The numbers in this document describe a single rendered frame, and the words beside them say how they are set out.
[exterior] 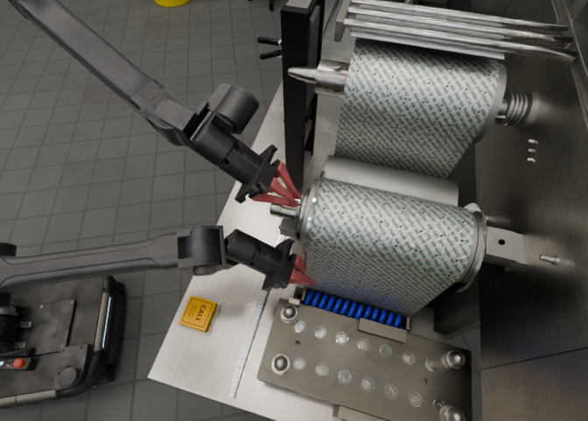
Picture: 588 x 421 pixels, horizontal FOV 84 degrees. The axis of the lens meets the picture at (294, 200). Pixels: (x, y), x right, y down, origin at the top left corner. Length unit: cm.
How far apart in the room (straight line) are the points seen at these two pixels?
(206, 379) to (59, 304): 111
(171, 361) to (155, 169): 168
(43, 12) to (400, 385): 91
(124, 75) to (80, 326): 135
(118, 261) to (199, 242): 14
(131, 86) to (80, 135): 226
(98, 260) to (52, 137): 234
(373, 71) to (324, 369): 56
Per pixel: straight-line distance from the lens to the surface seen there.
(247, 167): 54
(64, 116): 307
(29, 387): 184
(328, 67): 65
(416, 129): 64
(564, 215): 55
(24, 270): 72
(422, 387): 75
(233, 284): 90
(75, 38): 70
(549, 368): 53
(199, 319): 87
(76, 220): 239
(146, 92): 59
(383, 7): 66
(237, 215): 99
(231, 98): 56
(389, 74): 60
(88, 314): 179
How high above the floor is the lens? 174
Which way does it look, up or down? 58 degrees down
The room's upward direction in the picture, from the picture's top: straight up
